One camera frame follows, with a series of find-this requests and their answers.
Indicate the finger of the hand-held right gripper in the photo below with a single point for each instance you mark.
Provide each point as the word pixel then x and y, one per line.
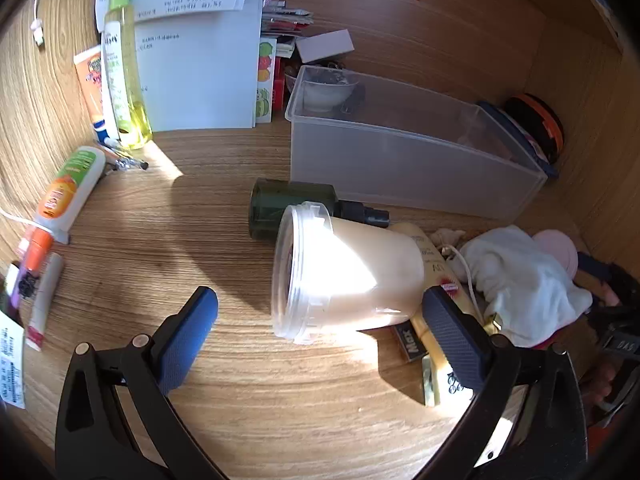
pixel 595 267

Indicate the white plastic jar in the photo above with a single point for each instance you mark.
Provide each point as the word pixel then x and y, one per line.
pixel 360 270

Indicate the orange marker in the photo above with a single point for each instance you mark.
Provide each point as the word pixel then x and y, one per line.
pixel 37 252

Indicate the white file box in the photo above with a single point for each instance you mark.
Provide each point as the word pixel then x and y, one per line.
pixel 200 75

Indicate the orange black round tin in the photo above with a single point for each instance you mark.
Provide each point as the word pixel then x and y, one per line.
pixel 542 125

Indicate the dark green bottle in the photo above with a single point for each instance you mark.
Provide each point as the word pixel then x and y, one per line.
pixel 280 200

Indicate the white bowl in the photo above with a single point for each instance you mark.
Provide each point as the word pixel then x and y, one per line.
pixel 325 95

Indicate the small white box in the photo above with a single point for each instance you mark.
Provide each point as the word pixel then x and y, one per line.
pixel 325 45

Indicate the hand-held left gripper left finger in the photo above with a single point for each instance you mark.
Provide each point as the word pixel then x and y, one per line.
pixel 190 340

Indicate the printed label slip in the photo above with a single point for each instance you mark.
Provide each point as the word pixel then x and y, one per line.
pixel 11 360

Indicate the small blue box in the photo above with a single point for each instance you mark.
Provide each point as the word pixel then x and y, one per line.
pixel 407 342

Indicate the person's right hand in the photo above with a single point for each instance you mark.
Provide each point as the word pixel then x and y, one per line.
pixel 600 377

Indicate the white tube red end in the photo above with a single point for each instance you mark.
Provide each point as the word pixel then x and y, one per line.
pixel 45 300

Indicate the yellow lotion bottle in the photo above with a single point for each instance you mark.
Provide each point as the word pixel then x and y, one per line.
pixel 430 255

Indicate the white cloth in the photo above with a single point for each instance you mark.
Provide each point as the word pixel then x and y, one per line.
pixel 525 280

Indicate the beige seashell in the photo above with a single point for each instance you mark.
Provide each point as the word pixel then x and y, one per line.
pixel 447 236

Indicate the stack of packets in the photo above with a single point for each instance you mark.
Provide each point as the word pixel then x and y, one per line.
pixel 285 20

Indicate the silver pen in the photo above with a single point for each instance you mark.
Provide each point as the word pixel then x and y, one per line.
pixel 127 162

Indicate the white tube orange label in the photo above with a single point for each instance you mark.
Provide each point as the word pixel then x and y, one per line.
pixel 65 190

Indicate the orange sunscreen tube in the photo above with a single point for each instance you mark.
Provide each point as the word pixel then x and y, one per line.
pixel 92 85

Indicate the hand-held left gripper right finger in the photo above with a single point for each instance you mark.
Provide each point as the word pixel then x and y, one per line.
pixel 452 340

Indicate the clear plastic storage box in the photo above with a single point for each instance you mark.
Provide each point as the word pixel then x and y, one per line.
pixel 400 160

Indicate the pink round pad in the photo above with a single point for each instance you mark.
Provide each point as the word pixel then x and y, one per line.
pixel 560 250

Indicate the mahjong tile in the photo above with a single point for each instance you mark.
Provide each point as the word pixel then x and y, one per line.
pixel 442 390

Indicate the fruit print carton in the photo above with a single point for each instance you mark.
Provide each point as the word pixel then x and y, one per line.
pixel 265 75

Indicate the yellow spray bottle green cap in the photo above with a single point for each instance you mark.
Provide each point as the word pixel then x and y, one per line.
pixel 125 90

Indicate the wooden desktop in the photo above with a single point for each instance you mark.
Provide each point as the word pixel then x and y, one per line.
pixel 225 240

